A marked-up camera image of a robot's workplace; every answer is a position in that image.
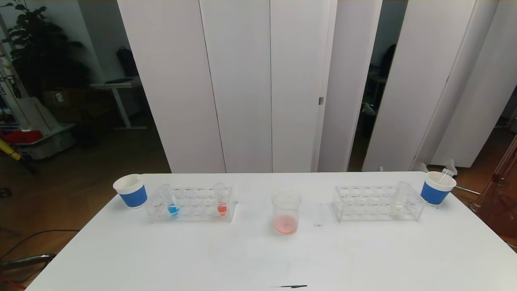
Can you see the blue white paper cup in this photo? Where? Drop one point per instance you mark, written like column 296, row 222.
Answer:
column 434, row 194
column 133, row 196

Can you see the metal chair leg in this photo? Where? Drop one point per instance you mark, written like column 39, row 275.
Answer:
column 24, row 262

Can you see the white grey machine base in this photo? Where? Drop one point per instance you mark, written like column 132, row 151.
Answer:
column 40, row 117

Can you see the white standing desk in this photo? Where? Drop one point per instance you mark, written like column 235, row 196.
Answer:
column 117, row 84

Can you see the test tube with pale pigment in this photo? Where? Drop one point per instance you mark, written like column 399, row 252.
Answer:
column 398, row 209

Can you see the clear glass beaker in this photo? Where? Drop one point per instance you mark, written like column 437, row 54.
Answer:
column 286, row 224

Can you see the white partition foot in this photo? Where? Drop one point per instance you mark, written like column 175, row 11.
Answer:
column 422, row 166

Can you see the red floor tape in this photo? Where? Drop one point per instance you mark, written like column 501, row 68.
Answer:
column 10, row 282

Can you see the clear acrylic test tube rack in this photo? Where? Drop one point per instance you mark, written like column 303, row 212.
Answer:
column 371, row 202
column 202, row 202

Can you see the thin metal rod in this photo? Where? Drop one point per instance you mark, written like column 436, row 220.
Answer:
column 468, row 190

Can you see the brown frame stand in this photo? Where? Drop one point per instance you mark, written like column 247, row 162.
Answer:
column 501, row 210

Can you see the brown cardboard box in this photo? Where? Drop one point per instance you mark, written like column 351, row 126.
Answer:
column 60, row 101

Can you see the black backpack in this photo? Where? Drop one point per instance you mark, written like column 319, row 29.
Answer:
column 127, row 60

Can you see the dark green potted plant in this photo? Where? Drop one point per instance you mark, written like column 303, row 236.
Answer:
column 44, row 52

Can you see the test tube with red pigment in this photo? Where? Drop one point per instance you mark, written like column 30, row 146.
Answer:
column 221, row 209
column 445, row 174

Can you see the yellow black tool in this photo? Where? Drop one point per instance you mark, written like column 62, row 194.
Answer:
column 8, row 148

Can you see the test tube with blue pigment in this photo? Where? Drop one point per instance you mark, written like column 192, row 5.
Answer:
column 173, row 209

